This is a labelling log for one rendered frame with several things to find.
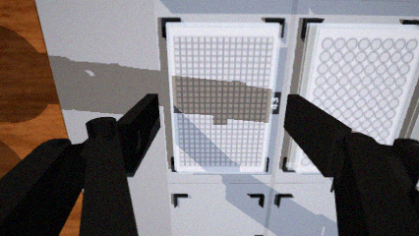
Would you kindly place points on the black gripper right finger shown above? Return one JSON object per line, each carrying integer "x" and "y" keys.
{"x": 369, "y": 200}

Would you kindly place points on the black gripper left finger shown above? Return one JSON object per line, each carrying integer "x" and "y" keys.
{"x": 39, "y": 193}

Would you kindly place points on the grey deck plate with rectangular bays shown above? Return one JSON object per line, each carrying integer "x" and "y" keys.
{"x": 103, "y": 57}

